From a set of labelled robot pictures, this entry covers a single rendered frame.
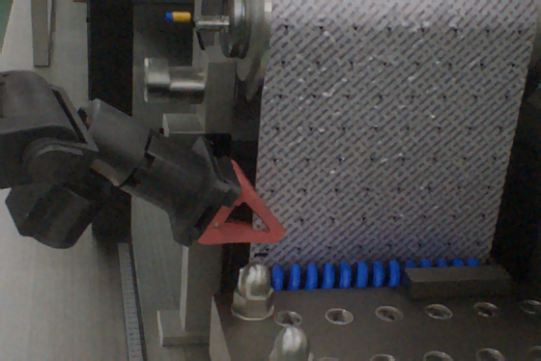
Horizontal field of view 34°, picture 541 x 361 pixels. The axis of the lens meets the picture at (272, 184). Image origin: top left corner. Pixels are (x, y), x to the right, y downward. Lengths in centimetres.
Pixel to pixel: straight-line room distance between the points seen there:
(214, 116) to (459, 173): 23
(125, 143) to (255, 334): 19
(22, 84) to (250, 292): 24
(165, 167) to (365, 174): 18
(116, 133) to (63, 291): 35
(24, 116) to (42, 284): 40
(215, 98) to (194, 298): 22
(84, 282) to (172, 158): 34
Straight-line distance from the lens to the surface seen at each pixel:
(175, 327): 94
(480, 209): 85
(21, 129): 65
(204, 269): 90
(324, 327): 74
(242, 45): 76
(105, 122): 72
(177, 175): 73
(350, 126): 77
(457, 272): 81
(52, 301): 101
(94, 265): 107
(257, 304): 73
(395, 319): 77
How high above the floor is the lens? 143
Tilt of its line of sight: 24 degrees down
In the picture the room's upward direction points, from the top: 5 degrees clockwise
